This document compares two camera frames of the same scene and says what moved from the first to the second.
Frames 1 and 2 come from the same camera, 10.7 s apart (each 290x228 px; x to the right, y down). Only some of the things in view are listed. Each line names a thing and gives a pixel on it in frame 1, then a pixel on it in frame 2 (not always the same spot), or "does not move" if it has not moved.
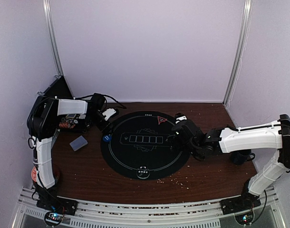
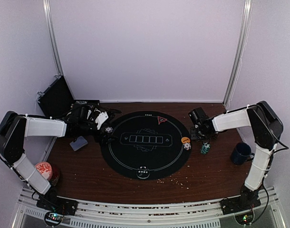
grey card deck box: (78, 143) does not move
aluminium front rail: (198, 214) does not move
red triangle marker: (161, 119) does not move
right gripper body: (173, 137) to (198, 134)
